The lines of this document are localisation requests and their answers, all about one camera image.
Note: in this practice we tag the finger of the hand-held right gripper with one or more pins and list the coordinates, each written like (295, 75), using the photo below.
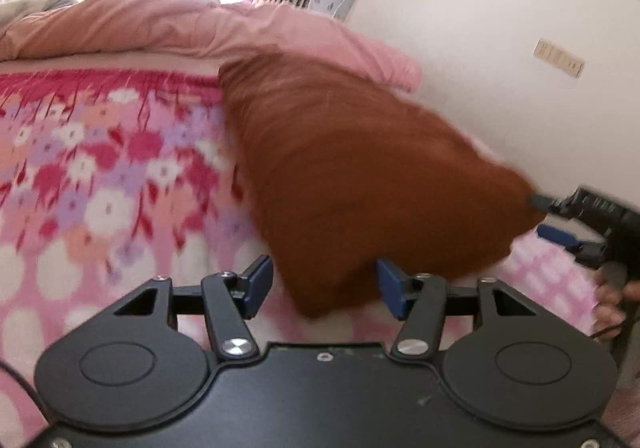
(560, 234)
(552, 205)

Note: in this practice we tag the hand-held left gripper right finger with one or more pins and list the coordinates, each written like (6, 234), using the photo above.
(390, 288)

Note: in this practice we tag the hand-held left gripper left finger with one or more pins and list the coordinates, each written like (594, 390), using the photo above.
(260, 285)

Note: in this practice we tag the brown jacket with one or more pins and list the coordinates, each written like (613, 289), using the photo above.
(350, 168)

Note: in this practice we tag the person's right hand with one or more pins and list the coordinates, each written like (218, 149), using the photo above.
(610, 313)

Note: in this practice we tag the pink floral bed sheet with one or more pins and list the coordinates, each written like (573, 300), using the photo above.
(100, 178)

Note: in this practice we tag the pink quilt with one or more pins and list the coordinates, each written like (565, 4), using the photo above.
(175, 23)

